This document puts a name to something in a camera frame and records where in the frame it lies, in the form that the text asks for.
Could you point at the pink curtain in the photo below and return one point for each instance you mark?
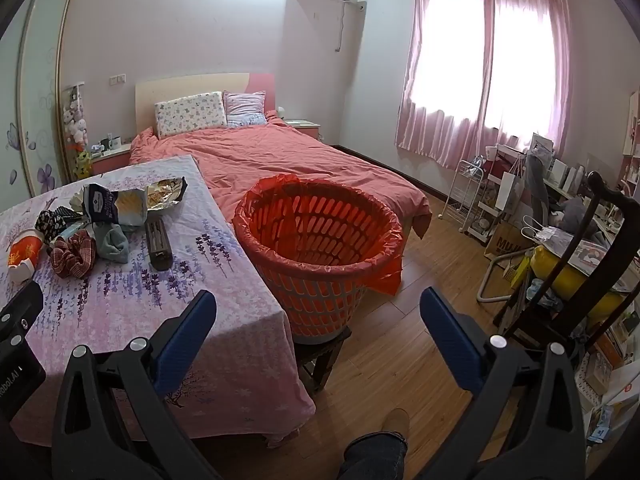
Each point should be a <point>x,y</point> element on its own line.
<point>450,125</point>
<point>550,85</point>

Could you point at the white shelf cart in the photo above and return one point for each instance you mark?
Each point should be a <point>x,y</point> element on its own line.
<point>487,205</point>

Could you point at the pink striped pillow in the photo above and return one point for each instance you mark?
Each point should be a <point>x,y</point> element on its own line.
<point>245,107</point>

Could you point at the pink nightstand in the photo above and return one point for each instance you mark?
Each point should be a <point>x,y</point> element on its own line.
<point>110,160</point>
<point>302,129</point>

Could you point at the white paper bag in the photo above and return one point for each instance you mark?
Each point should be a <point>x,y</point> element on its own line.
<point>509,190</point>

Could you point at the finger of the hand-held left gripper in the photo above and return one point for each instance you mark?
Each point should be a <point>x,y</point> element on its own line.
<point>25,305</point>

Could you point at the brown paper bag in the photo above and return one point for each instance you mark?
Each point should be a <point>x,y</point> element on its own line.
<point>505,240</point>

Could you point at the bed with pink duvet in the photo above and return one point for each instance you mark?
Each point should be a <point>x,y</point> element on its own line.
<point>280,160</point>

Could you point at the hanging plush toy organizer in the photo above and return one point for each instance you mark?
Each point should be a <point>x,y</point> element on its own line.
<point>76,120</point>

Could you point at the white floral pillow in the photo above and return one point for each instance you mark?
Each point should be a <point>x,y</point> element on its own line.
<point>190,112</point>

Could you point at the picture frame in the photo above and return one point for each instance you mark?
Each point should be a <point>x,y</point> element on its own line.
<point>542,142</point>

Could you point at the orange plastic laundry basket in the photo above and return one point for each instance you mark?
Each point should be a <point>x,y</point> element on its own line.
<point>320,310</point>

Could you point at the tan boot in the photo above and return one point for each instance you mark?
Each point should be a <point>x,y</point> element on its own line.
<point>396,422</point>

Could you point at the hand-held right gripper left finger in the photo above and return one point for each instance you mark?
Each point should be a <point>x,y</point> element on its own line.
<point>192,327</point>

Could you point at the grey cloth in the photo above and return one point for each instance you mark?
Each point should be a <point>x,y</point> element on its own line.
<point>575,210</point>

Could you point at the dark mug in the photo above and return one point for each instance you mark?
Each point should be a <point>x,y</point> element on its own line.
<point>105,143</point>

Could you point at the cream pink bed headboard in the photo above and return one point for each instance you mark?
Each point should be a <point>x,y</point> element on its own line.
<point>200,82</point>

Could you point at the dark wooden chair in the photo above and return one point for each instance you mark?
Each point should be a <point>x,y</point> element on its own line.
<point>570,255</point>

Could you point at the dark wooden stool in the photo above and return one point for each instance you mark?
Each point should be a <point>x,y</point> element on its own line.
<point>320,360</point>

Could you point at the gold snack bag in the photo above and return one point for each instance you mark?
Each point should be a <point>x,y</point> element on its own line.
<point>165,195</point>

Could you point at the yellow round cushion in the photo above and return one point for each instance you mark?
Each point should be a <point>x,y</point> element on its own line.
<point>547,265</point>

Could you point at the floral tablecloth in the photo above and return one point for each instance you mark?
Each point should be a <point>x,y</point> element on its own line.
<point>225,310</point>

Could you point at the blue white tissue pack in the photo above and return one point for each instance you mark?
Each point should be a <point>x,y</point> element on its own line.
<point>117,205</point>

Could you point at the brown rectangular box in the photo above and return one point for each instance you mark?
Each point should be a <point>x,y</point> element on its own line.
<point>159,242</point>

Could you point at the green cloth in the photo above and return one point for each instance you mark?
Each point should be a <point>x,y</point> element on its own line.
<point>112,242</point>

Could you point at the person's jeans leg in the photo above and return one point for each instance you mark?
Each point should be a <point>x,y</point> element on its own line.
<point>370,460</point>

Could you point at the white tube frame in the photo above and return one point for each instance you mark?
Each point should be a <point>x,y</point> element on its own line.
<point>487,275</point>

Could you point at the yellow green plush toy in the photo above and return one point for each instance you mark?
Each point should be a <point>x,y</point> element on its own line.
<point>83,164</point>

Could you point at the small white box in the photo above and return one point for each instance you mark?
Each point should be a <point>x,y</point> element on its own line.
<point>116,142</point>

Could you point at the red plaid scrunchie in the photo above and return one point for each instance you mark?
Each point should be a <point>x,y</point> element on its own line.
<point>72,257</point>

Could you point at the orange white paper cup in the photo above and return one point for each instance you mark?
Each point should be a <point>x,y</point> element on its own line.
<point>25,255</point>

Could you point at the floral sliding door wardrobe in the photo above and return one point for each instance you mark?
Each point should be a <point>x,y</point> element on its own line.
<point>35,110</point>

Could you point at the white bookshelf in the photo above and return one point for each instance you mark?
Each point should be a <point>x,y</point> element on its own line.
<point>632,140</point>

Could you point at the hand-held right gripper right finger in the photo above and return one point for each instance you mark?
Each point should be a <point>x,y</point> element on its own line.
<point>445,330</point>

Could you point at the cream wrapper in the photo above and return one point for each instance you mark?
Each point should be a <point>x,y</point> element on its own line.
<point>77,201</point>

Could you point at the black floral scrunchie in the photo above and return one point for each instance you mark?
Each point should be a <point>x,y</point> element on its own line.
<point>52,222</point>

